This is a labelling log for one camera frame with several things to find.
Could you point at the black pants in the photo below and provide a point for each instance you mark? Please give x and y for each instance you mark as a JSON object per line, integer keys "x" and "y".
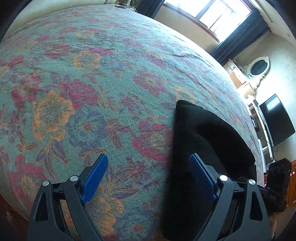
{"x": 219, "y": 145}

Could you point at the floral bedspread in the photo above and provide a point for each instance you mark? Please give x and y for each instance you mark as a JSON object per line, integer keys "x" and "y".
{"x": 99, "y": 79}

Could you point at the black flat television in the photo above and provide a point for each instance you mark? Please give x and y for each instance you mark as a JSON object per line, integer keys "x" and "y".
{"x": 277, "y": 120}

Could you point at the wooden chest of drawers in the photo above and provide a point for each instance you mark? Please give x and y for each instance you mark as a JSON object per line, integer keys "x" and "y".
{"x": 290, "y": 192}

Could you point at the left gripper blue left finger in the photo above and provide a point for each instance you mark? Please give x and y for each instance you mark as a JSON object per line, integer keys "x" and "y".
{"x": 91, "y": 177}

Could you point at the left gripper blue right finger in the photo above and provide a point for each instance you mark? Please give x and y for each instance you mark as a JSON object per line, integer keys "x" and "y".
{"x": 204, "y": 178}

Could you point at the white tv stand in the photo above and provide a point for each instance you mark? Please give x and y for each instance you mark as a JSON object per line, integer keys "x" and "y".
{"x": 263, "y": 133}

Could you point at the dark blue curtain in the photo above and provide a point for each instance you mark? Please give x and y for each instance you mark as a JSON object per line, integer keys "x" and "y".
{"x": 234, "y": 24}

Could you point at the white oval vanity mirror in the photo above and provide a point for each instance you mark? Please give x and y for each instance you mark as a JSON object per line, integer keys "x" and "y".
{"x": 257, "y": 70}

